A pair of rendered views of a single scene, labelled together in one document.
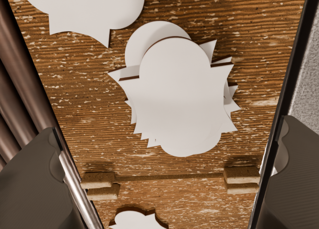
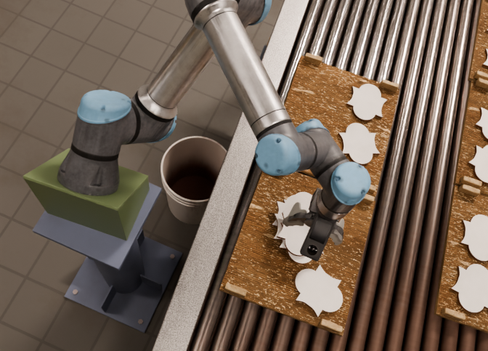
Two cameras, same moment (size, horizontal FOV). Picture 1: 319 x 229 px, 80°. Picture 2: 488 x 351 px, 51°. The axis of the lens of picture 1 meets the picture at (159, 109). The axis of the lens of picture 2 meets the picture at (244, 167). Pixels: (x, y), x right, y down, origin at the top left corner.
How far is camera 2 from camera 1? 1.19 m
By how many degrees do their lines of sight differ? 7
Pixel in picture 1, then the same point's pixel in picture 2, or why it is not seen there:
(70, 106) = (353, 247)
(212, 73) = (285, 235)
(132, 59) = not seen: hidden behind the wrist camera
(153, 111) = not seen: hidden behind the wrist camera
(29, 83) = (369, 268)
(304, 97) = (233, 198)
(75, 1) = (324, 285)
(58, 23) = (335, 282)
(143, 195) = not seen: hidden behind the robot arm
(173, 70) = (298, 243)
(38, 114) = (376, 251)
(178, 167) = (312, 184)
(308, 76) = (230, 210)
